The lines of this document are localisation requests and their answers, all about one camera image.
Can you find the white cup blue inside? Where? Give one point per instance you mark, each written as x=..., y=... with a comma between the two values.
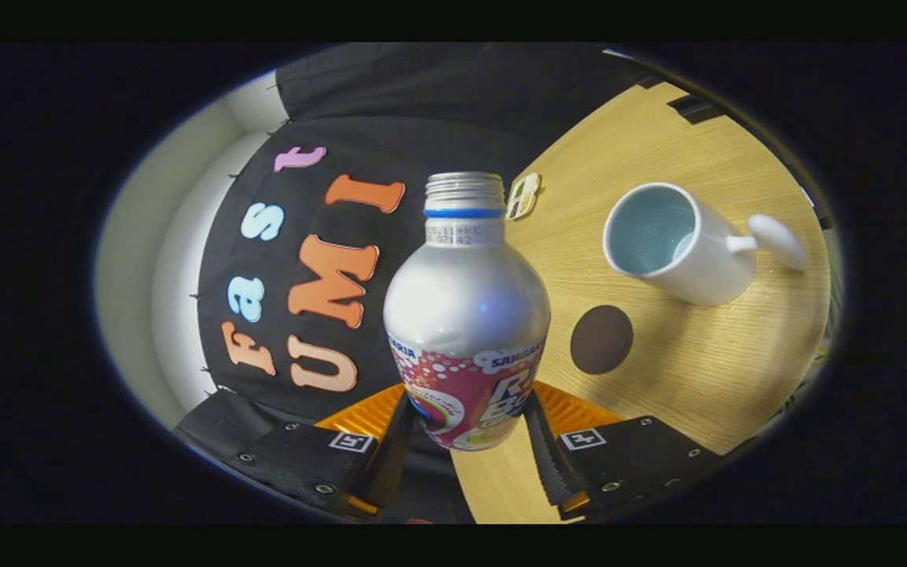
x=705, y=268

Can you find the black backdrop cloth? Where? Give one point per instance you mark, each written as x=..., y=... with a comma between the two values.
x=422, y=118

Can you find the dark brown round coaster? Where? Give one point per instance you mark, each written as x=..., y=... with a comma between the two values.
x=601, y=340

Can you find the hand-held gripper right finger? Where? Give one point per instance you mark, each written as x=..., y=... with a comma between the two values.
x=552, y=472

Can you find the white divided food tray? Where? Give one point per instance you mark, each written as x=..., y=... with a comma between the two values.
x=523, y=197

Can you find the wooden table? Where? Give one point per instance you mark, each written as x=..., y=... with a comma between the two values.
x=705, y=370

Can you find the silver juice bottle pink label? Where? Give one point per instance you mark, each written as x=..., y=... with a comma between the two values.
x=465, y=307

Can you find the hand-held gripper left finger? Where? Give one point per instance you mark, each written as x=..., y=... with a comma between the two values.
x=390, y=465

